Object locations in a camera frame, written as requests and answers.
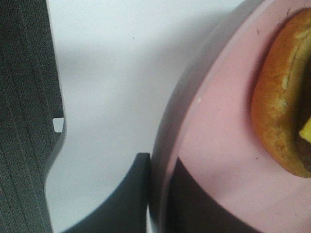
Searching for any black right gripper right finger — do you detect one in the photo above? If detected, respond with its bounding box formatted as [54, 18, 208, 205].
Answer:
[167, 159, 244, 233]

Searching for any burger with lettuce and cheese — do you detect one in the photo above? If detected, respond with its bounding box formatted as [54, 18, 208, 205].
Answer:
[251, 8, 311, 178]

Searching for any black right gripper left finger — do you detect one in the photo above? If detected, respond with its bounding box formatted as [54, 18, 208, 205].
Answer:
[65, 153, 150, 233]

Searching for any pink round plate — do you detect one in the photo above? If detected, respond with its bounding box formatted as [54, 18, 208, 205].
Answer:
[149, 0, 311, 233]

